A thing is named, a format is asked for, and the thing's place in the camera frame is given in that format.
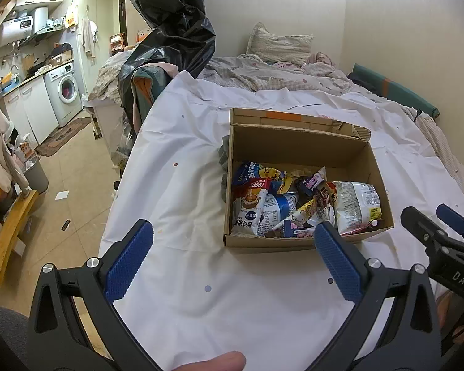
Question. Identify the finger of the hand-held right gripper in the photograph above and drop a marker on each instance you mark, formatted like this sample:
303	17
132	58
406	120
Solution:
458	220
423	228

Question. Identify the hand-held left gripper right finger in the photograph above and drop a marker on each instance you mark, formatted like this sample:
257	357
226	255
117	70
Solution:
338	262

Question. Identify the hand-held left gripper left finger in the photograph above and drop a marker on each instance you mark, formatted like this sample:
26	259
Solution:
129	262

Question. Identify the white yellow cartoon packet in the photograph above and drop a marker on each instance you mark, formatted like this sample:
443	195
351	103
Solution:
309	210

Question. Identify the white blue snack packet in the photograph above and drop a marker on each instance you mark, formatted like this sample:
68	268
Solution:
278	208

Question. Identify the purple snack packet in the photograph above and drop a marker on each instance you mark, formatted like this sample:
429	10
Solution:
311	182

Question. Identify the red white snack packet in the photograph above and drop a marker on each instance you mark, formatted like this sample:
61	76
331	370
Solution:
251	210

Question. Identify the brown cardboard box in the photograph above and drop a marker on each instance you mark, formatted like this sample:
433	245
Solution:
294	150

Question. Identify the blue yellow cartoon snack packet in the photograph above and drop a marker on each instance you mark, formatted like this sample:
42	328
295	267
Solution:
255	172

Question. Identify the person's left hand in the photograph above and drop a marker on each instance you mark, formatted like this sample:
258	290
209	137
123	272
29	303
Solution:
216	362

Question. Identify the small black floor item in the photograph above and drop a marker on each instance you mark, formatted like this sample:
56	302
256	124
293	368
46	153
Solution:
65	225

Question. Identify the white paper sheet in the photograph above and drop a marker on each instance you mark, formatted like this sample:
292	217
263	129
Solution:
63	195

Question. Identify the grey bin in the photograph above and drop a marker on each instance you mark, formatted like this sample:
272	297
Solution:
36	177

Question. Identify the yellow wooden rack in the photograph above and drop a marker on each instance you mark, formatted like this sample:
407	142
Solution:
6	239

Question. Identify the brown patterned rug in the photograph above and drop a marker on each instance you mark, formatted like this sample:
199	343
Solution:
62	137

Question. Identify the green rolled mat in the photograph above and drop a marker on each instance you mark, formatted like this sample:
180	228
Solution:
390	87

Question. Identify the person's grey trousers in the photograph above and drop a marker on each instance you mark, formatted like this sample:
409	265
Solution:
4	336

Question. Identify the teal orange cloth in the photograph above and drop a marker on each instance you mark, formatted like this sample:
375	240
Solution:
149	85

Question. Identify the white kitchen cabinet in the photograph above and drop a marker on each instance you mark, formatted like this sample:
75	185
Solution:
31	112

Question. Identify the white washing machine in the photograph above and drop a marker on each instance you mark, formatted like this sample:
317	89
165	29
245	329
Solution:
64	92

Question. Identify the beige floral cloth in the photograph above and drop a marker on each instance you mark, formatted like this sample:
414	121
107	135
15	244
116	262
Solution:
106	79

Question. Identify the grey floral duvet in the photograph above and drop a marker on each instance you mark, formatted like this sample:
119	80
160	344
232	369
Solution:
255	73

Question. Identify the small wooden shelf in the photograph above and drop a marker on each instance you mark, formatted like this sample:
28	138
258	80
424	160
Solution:
116	42

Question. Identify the beige striped pillow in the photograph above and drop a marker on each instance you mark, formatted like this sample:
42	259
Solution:
280	46

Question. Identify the white hanging towel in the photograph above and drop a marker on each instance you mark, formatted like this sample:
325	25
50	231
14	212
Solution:
88	36

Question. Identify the black plastic bag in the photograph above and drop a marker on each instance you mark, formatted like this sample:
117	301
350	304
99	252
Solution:
170	15

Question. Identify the yellow hanging bag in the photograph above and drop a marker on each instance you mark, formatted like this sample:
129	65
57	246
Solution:
70	17

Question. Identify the white water heater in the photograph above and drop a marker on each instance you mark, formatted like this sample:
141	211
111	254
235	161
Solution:
19	27

